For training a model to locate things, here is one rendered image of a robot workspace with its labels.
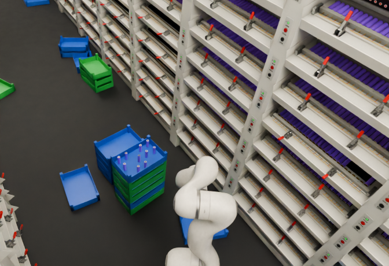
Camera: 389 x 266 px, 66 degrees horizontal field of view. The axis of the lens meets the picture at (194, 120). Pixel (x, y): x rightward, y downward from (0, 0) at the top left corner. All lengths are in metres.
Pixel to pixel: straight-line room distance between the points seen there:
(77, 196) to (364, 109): 1.90
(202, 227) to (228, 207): 0.15
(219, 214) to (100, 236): 1.27
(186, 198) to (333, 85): 0.74
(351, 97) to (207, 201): 0.69
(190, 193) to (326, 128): 0.69
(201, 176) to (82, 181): 1.48
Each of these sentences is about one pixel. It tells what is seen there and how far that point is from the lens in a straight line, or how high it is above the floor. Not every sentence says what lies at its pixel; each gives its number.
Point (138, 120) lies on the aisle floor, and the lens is 2.83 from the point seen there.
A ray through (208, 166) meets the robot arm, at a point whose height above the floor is 1.10.
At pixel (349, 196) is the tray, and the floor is 0.92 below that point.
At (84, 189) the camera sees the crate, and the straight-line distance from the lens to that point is 2.40.
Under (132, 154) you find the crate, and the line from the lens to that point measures 2.04.
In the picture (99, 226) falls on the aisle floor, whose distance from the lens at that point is 2.24.
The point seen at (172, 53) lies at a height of 0.78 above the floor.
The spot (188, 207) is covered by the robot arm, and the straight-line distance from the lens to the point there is 1.05.
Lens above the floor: 1.99
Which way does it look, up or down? 44 degrees down
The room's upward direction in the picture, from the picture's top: 10 degrees clockwise
